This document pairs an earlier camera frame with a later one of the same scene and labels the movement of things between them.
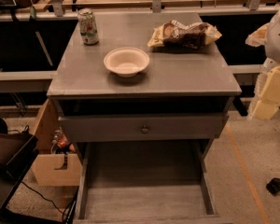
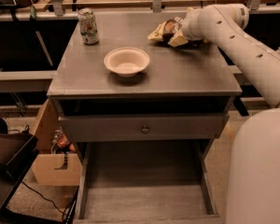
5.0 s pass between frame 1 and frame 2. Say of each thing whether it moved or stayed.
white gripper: moved
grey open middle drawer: stayed
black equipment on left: stayed
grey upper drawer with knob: stayed
